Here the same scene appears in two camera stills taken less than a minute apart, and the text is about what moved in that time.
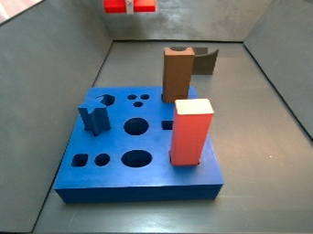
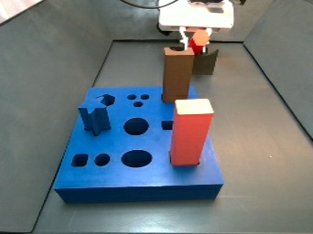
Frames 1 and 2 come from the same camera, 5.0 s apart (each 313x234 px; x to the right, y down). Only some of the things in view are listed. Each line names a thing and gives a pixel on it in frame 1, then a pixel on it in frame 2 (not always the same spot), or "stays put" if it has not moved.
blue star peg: x=94 y=117 stays put
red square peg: x=191 y=122 stays put
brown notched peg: x=177 y=73 stays put
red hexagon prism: x=117 y=6 → x=198 y=40
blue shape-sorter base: x=122 y=164 stays put
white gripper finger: x=130 y=6 → x=213 y=16
